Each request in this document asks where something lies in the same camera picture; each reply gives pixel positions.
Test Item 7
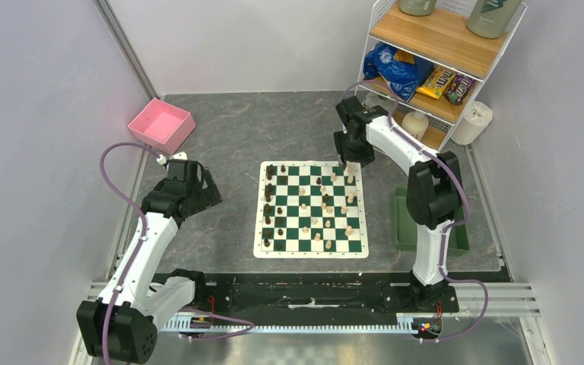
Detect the green bottle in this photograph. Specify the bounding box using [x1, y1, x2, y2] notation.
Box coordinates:
[398, 0, 436, 17]
[467, 0, 522, 39]

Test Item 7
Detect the white paper towel roll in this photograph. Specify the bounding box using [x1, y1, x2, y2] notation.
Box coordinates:
[451, 101, 494, 145]

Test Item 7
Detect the green plastic tray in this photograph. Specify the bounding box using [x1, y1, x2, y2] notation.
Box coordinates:
[392, 186, 469, 256]

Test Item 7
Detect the dark chess rook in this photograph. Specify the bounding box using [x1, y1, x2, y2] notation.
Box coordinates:
[266, 165, 276, 176]

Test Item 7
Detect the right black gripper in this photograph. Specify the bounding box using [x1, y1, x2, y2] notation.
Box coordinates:
[334, 128, 376, 168]

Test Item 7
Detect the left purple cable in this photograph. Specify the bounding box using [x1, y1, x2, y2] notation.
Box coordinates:
[99, 142, 256, 365]

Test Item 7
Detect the green bottle top left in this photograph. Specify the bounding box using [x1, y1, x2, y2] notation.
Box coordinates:
[398, 0, 436, 17]

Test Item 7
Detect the yellow candy bag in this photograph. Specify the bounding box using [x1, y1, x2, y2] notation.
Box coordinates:
[416, 65, 457, 100]

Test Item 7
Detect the brown candy bag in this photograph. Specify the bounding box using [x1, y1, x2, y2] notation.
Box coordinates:
[444, 74, 478, 106]

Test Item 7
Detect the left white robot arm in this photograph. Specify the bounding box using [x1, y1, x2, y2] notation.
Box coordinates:
[76, 152, 222, 364]

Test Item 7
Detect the green white chess mat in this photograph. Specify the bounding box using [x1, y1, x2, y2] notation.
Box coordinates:
[253, 160, 369, 259]

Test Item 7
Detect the cream soap bottle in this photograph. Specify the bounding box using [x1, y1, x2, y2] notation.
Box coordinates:
[401, 110, 429, 141]

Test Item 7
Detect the blue snack bag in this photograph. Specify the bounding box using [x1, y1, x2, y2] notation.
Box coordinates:
[362, 42, 434, 102]

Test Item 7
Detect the white wire wooden shelf rack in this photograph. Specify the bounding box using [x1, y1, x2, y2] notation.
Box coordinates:
[354, 1, 527, 150]

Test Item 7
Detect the pink plastic bin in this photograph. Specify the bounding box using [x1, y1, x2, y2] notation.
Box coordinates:
[127, 98, 196, 154]

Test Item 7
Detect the green bottle top right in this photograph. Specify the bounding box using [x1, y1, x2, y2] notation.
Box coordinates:
[467, 0, 522, 39]

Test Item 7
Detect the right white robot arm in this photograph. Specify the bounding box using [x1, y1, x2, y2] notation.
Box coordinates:
[333, 96, 468, 312]

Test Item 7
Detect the grey jar with lettering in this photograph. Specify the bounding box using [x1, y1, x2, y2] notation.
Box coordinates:
[363, 92, 393, 110]

